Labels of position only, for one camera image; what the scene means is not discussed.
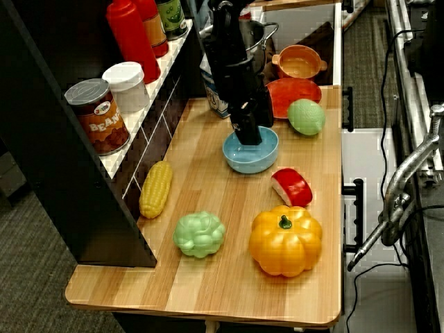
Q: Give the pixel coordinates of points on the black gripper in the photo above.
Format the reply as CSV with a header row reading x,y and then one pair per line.
x,y
243,86

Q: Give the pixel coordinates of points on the light blue plastic bowl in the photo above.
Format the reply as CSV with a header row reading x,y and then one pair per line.
x,y
251,157

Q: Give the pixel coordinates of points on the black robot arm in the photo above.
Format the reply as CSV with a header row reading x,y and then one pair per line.
x,y
229,34

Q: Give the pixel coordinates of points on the red orange plate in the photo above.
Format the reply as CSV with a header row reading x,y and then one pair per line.
x,y
295,92

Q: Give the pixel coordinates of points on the green toy lime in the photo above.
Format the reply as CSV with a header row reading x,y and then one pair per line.
x,y
307,116

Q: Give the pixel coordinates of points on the blue white toy milk carton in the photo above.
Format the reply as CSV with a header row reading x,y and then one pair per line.
x,y
211,93

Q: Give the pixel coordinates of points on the orange toy pot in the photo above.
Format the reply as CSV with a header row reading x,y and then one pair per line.
x,y
299,62

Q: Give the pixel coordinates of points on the red and white toy sushi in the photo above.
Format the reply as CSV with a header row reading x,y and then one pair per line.
x,y
293,187

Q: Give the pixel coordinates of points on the stainless steel pot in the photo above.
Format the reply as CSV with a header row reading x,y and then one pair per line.
x,y
255,33

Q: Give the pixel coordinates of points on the yellow toy corn cob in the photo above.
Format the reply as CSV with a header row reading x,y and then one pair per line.
x,y
156,189

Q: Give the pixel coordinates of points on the green toy grape bunch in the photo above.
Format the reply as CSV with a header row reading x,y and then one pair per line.
x,y
198,236

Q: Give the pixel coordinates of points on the green peas toy can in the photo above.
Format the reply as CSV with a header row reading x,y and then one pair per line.
x,y
171,17

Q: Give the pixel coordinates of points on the yellow toy bell pepper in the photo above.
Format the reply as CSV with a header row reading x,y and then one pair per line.
x,y
284,249

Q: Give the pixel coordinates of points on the white lidded jar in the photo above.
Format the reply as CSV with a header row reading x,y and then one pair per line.
x,y
126,86

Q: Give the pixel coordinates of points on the red bottle with label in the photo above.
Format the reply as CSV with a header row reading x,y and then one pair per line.
x,y
152,27

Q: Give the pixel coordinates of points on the red ketchup squeeze bottle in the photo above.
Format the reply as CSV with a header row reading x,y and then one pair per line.
x,y
133,38

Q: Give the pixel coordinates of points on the silver metal clamp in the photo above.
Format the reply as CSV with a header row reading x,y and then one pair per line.
x,y
399,190

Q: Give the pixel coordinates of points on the brown beans toy can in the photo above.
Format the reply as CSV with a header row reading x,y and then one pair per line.
x,y
98,119

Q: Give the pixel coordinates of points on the black kitchen shelf unit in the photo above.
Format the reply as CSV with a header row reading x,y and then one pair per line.
x,y
41,156

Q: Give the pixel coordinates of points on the aluminium frame rail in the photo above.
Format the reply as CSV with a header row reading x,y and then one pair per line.
x,y
406,69

